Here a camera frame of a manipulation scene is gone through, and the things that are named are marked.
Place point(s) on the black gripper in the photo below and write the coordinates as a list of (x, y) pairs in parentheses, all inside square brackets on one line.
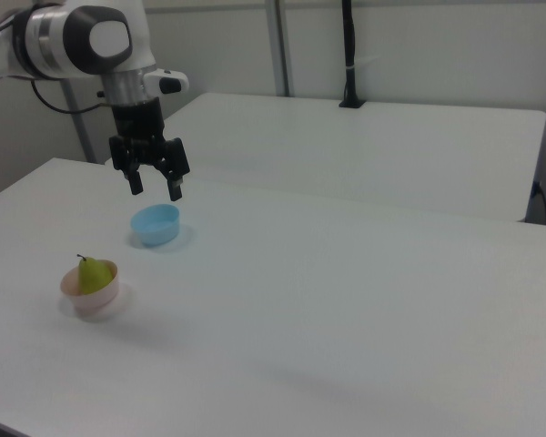
[(141, 136)]

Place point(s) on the green pear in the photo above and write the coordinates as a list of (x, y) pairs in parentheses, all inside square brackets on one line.
[(93, 275)]

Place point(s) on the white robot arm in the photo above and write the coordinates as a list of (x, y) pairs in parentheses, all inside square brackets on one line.
[(73, 36)]

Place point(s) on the blue plastic bowl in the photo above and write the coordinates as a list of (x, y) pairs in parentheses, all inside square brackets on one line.
[(157, 230)]

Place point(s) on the pink plastic bowl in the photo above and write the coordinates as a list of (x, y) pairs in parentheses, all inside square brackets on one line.
[(95, 302)]

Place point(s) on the grey metal partition post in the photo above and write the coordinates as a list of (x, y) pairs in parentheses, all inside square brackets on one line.
[(280, 45), (79, 132)]

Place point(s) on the black camera pole with base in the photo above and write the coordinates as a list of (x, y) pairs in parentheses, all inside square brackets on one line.
[(350, 54)]

